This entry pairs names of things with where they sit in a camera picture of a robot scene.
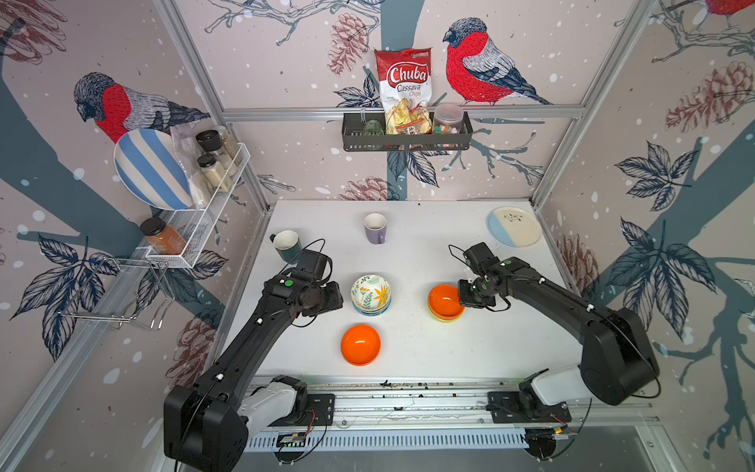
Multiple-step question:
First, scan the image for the orange plastic bowl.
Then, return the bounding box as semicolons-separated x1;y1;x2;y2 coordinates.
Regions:
428;284;465;318
340;324;381;367

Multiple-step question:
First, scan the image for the yellow flower ceramic bowl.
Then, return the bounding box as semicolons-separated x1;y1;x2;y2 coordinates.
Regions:
350;275;391;310

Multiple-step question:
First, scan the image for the orange plastic bowl front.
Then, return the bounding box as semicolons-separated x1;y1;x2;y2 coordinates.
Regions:
340;324;381;367

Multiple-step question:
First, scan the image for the blue yellow patterned bowl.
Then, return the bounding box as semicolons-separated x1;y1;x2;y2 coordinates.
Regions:
352;301;391;317

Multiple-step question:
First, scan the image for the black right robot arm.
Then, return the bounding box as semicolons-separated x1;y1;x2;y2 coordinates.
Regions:
458;243;660;414

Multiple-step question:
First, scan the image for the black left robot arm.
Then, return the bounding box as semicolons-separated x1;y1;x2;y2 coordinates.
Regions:
163;249;343;471

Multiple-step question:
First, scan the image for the lime green plastic bowl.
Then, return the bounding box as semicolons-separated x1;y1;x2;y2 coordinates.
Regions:
434;316;461;323

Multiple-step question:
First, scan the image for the dark green faceted cup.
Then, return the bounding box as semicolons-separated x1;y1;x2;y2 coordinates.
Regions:
269;230;302;266

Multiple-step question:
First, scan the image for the blue white ceramic plate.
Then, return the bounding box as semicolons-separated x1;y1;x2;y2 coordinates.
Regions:
486;206;542;248

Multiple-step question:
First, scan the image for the purple ceramic mug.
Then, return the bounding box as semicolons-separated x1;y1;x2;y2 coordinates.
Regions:
363;212;387;245

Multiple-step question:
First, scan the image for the orange spice jar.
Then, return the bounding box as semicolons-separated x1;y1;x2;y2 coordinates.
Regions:
140;216;186;256

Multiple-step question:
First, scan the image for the black lid spice jar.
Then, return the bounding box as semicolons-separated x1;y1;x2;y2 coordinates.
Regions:
197;153;232;193
195;129;238;177

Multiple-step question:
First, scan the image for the green item in basket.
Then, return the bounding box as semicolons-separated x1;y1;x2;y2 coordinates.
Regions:
362;119;385;136

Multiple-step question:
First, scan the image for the clear candy jar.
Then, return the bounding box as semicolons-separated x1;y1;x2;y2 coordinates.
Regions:
433;103;464;135

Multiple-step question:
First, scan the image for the blue white striped plate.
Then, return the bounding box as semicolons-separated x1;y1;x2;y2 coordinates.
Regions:
113;129;194;210

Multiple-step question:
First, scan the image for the Chuba cassava chips bag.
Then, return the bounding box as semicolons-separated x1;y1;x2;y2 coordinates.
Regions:
375;48;433;135

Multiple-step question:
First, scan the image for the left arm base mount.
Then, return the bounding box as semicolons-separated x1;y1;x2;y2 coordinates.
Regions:
249;376;336;427

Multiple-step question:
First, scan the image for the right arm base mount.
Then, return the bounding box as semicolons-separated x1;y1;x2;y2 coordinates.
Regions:
486;370;572;425

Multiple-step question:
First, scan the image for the clear wire wall rack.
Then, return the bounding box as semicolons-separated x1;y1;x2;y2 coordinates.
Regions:
145;121;251;269

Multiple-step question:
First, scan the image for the black wall basket shelf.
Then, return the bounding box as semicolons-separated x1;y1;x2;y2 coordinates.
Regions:
341;112;473;151

